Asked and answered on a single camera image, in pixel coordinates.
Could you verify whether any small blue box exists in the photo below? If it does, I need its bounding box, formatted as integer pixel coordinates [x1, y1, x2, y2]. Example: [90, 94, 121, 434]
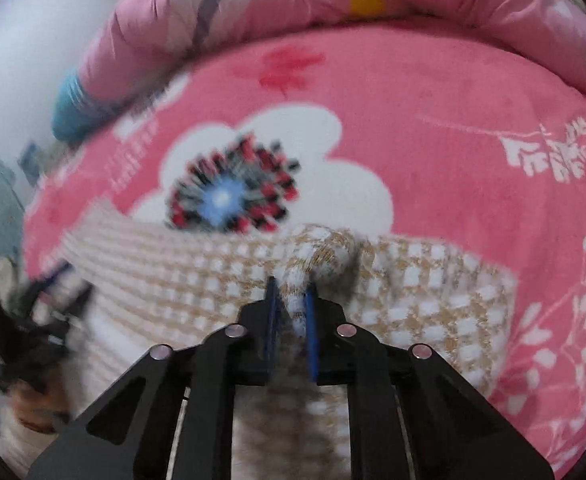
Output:
[18, 141, 42, 185]

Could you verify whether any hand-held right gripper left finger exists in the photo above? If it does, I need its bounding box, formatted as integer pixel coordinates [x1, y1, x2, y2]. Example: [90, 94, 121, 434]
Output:
[25, 276, 281, 480]

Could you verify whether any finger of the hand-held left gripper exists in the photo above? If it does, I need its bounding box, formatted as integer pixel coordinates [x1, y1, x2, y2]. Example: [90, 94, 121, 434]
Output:
[25, 259, 76, 301]
[48, 282, 94, 323]

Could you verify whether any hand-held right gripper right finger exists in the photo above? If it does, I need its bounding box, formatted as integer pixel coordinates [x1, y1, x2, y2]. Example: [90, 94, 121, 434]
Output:
[303, 287, 556, 480]

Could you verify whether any person's left hand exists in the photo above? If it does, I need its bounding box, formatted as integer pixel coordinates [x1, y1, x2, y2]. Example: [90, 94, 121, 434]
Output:
[0, 377, 72, 434]

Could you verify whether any pink floral blanket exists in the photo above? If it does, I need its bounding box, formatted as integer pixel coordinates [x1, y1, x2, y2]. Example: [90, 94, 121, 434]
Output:
[23, 19, 586, 480]

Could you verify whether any blue pillow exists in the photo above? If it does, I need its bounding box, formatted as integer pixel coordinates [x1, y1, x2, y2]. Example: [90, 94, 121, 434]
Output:
[52, 71, 126, 143]

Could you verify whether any beige checked knit sweater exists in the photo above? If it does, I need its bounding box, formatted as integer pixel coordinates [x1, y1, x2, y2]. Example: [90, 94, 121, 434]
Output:
[3, 210, 520, 480]

